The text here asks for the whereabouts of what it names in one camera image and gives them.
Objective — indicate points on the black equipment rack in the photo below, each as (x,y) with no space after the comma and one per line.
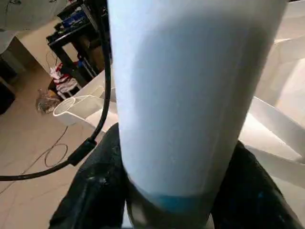
(78,33)

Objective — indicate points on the red and white clutter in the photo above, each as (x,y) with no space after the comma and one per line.
(64,81)

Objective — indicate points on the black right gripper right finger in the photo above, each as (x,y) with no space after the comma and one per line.
(257,195)

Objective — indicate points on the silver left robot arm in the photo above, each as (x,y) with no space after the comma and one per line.
(28,14)

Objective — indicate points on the white plastic table leg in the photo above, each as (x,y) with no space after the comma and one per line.
(190,95)

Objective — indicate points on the crumpled clear plastic bag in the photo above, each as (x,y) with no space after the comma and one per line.
(47,101)

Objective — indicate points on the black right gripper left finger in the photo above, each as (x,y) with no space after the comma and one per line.
(93,191)

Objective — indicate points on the white plastic table top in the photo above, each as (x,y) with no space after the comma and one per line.
(281,95)

